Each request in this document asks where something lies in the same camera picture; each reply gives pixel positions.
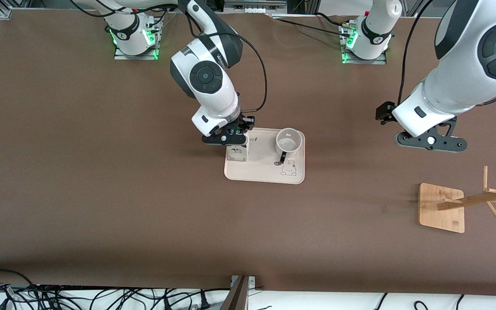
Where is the blue white milk carton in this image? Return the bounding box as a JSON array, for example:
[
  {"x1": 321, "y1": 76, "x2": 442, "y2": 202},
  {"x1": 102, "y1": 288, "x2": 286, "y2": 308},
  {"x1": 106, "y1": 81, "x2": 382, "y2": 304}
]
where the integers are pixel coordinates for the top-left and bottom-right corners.
[{"x1": 226, "y1": 144, "x2": 249, "y2": 164}]

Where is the white smiley face cup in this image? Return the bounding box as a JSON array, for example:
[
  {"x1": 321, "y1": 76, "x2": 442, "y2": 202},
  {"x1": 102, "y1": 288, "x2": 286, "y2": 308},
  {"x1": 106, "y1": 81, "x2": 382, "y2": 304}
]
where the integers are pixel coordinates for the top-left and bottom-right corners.
[{"x1": 274, "y1": 127, "x2": 303, "y2": 165}]

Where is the cream rabbit print tray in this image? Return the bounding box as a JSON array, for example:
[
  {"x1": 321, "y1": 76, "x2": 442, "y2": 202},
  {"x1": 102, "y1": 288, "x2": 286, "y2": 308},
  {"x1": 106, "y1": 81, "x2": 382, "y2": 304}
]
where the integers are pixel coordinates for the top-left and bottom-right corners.
[{"x1": 224, "y1": 127, "x2": 306, "y2": 185}]

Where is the wooden cup stand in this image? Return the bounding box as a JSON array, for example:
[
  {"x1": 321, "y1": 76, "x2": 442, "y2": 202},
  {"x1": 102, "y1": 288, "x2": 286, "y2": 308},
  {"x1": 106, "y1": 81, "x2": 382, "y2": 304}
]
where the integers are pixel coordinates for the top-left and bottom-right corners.
[{"x1": 418, "y1": 166, "x2": 496, "y2": 234}]

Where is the grey power strip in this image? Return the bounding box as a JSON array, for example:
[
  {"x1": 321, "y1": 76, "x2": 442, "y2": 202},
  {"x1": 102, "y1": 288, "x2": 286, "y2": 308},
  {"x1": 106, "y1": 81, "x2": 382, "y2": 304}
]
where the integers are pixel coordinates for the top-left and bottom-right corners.
[{"x1": 224, "y1": 0, "x2": 288, "y2": 13}]

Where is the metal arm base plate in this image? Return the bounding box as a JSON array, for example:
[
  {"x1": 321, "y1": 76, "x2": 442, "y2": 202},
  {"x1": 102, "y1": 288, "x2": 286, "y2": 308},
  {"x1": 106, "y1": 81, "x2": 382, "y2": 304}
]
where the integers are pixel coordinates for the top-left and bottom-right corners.
[
  {"x1": 341, "y1": 24, "x2": 388, "y2": 65},
  {"x1": 114, "y1": 17, "x2": 159, "y2": 60}
]

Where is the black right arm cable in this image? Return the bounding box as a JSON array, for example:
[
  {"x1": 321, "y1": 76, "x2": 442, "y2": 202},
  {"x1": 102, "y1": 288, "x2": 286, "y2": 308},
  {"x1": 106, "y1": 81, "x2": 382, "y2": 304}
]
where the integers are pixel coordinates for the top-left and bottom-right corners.
[{"x1": 187, "y1": 11, "x2": 268, "y2": 113}]

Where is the black base power cable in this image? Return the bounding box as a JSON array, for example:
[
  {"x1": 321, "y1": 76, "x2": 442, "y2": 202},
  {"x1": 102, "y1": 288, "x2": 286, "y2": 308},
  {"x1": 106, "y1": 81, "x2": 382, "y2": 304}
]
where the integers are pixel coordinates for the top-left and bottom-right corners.
[
  {"x1": 273, "y1": 17, "x2": 353, "y2": 38},
  {"x1": 315, "y1": 12, "x2": 350, "y2": 27}
]

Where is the aluminium profile with bracket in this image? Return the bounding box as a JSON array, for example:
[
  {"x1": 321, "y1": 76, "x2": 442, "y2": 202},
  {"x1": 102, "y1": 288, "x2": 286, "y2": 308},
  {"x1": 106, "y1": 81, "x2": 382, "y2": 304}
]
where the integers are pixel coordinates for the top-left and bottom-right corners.
[{"x1": 220, "y1": 275, "x2": 257, "y2": 310}]

